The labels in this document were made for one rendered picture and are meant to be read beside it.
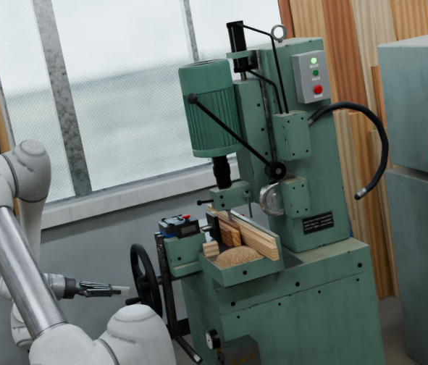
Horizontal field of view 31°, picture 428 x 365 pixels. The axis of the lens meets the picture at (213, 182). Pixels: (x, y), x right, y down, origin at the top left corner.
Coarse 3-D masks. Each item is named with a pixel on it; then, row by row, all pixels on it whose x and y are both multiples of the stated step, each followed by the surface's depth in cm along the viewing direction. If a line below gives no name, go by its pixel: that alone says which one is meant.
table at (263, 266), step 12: (216, 240) 271; (192, 264) 261; (204, 264) 258; (216, 264) 247; (240, 264) 243; (252, 264) 245; (264, 264) 246; (276, 264) 248; (216, 276) 248; (228, 276) 243; (240, 276) 244; (252, 276) 245
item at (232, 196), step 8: (232, 184) 274; (240, 184) 272; (248, 184) 271; (216, 192) 268; (224, 192) 268; (232, 192) 269; (240, 192) 270; (216, 200) 268; (224, 200) 269; (232, 200) 270; (240, 200) 271; (216, 208) 270; (224, 208) 269
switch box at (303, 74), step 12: (300, 60) 255; (324, 60) 258; (300, 72) 257; (324, 72) 259; (300, 84) 259; (312, 84) 258; (324, 84) 260; (300, 96) 261; (312, 96) 259; (324, 96) 260
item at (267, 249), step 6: (222, 216) 285; (240, 228) 266; (246, 234) 259; (252, 234) 258; (246, 240) 260; (252, 240) 255; (258, 240) 250; (264, 240) 249; (252, 246) 256; (258, 246) 251; (264, 246) 245; (270, 246) 242; (264, 252) 247; (270, 252) 242; (276, 252) 241; (270, 258) 243; (276, 258) 241
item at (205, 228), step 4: (208, 212) 272; (208, 216) 272; (212, 216) 267; (216, 216) 266; (208, 220) 273; (212, 220) 268; (216, 220) 266; (208, 224) 270; (212, 224) 269; (216, 224) 266; (200, 228) 268; (204, 228) 269; (208, 228) 269; (212, 228) 270; (216, 228) 266; (212, 232) 271; (216, 232) 267; (220, 232) 267; (212, 236) 272; (216, 236) 268; (220, 236) 267; (220, 240) 268
